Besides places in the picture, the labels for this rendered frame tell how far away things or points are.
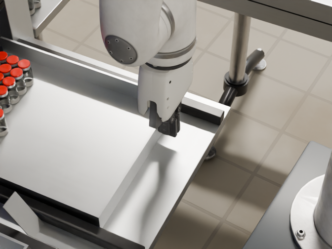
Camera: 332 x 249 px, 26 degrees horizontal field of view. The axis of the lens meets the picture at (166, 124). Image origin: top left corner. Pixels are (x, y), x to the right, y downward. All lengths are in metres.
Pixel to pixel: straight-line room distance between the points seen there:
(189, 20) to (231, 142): 1.39
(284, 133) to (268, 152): 0.10
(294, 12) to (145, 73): 1.06
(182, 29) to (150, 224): 0.30
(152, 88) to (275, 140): 1.35
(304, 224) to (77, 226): 0.33
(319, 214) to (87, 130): 0.39
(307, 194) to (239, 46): 1.11
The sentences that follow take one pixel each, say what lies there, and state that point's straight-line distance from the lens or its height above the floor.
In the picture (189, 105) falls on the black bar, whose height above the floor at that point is 0.90.
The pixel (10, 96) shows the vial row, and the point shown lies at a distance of 1.22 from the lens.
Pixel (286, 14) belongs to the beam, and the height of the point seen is 0.48.
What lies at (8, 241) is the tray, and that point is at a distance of 1.03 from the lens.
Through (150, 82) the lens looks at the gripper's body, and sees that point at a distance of 1.00.
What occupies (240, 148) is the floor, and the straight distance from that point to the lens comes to 2.29.
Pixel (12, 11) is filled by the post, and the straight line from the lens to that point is 1.28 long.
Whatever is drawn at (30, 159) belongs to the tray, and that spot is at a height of 0.88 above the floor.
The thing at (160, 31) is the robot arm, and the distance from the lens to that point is 0.88.
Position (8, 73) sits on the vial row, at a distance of 1.22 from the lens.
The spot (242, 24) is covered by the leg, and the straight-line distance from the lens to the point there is 2.12.
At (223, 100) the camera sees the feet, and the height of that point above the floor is 0.12.
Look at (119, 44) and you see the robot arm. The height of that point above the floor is 1.18.
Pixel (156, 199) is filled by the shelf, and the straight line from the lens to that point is 1.09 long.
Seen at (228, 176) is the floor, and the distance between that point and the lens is 2.22.
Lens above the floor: 1.77
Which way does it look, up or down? 49 degrees down
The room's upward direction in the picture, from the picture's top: straight up
